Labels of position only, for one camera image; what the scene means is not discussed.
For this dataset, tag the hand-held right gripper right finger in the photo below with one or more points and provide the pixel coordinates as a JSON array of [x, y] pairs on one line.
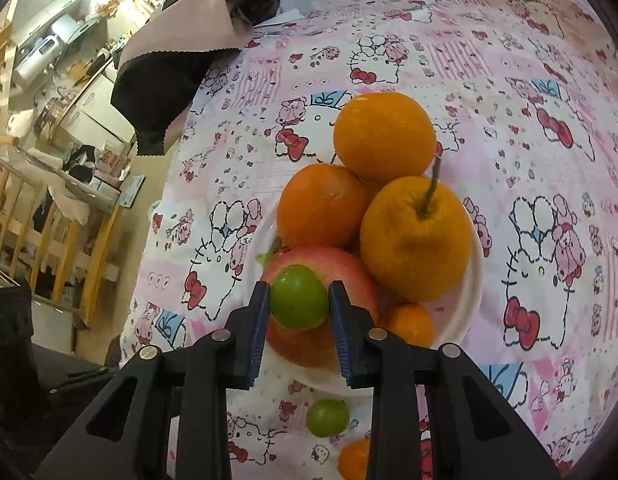
[[341, 332]]

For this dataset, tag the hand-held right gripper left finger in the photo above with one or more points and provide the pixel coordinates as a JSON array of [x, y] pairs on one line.
[[256, 332]]

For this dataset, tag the green grape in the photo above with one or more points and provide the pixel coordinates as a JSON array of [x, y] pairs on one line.
[[328, 417], [299, 297]]

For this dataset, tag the orange with stem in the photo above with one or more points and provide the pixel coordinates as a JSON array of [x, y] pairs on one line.
[[414, 250]]

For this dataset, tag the white plate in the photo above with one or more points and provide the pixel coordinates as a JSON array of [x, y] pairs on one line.
[[459, 310]]

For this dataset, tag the red apple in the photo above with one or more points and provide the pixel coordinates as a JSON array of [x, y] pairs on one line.
[[361, 285]]

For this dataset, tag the small mandarin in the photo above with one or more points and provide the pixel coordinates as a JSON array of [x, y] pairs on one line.
[[354, 460], [409, 322]]

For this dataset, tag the wooden chair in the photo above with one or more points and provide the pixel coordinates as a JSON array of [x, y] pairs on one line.
[[96, 260]]

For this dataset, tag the black fabric seat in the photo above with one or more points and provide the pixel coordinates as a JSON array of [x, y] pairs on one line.
[[19, 385]]

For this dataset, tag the black and pink cloth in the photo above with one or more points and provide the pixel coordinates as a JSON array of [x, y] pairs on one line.
[[159, 90]]

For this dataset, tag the white kitchen cabinet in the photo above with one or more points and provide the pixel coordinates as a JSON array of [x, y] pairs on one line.
[[96, 115]]

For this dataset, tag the pink cartoon printed tablecloth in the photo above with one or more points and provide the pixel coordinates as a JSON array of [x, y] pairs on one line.
[[514, 110]]

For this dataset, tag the white paper sheet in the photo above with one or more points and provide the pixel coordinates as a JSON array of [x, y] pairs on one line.
[[281, 17]]

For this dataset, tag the white kitchen appliance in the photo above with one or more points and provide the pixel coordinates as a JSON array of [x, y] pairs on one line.
[[36, 57]]

